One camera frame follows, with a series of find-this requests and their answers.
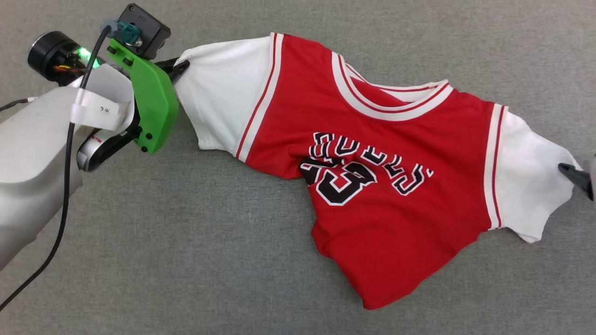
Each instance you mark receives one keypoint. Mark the grey fabric padded surface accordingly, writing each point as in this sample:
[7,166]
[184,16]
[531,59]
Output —
[186,242]

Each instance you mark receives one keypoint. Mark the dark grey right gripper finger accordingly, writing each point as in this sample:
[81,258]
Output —
[577,177]

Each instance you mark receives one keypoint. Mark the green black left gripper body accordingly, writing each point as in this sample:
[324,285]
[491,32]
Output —
[156,107]

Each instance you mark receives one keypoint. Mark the red white basketball jersey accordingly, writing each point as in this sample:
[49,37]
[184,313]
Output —
[419,121]

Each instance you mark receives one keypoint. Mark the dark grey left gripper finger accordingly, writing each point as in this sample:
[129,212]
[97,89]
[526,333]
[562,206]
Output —
[176,69]

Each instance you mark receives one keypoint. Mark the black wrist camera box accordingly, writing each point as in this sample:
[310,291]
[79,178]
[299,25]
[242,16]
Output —
[144,25]

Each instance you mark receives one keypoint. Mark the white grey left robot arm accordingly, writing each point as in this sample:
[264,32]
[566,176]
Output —
[28,153]

